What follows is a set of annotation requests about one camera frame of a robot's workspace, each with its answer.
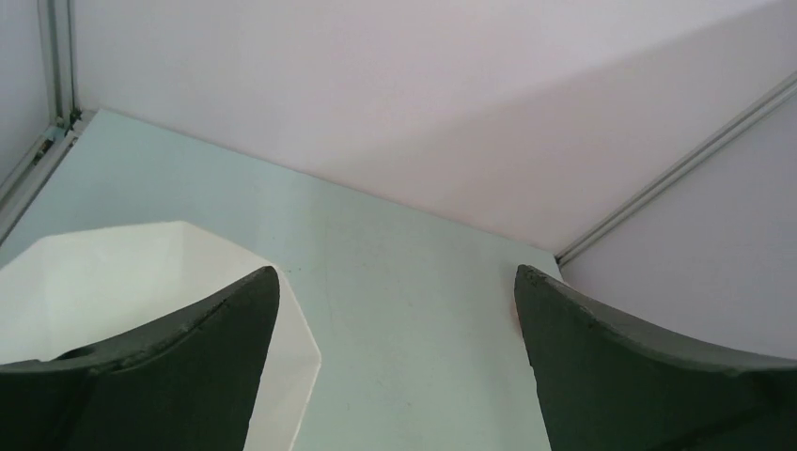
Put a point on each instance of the aluminium frame post right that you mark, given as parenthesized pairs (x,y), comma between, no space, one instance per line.
(737,126)

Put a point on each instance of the white faceted trash bin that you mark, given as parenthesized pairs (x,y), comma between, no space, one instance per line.
(65,291)

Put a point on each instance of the aluminium frame post left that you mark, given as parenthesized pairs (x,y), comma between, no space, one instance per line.
(40,115)

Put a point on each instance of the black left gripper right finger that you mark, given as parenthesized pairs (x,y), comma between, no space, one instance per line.
(607,380)

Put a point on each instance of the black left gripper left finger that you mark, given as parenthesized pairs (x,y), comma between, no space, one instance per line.
(186,381)

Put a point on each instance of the aluminium frame post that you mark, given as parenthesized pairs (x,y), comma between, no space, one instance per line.
(737,126)
(40,115)

